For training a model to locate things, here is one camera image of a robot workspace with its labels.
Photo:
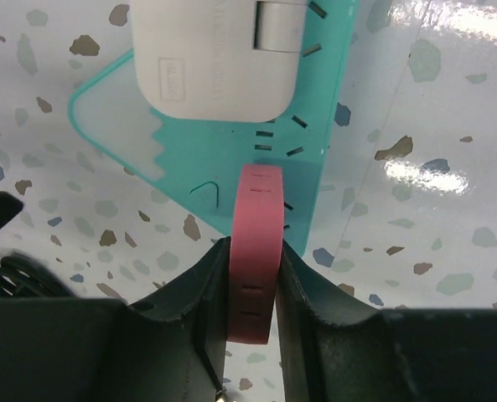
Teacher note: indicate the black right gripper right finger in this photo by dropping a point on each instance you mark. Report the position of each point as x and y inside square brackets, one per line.
[334, 347]

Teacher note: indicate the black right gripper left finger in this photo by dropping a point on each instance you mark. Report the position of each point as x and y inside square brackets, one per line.
[168, 346]

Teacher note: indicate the teal triangular power socket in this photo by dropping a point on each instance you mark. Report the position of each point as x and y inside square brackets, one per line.
[198, 163]

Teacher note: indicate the white square adapter plug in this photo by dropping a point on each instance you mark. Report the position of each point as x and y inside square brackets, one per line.
[218, 60]

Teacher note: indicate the pink square adapter plug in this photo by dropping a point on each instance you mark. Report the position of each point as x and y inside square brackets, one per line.
[255, 253]

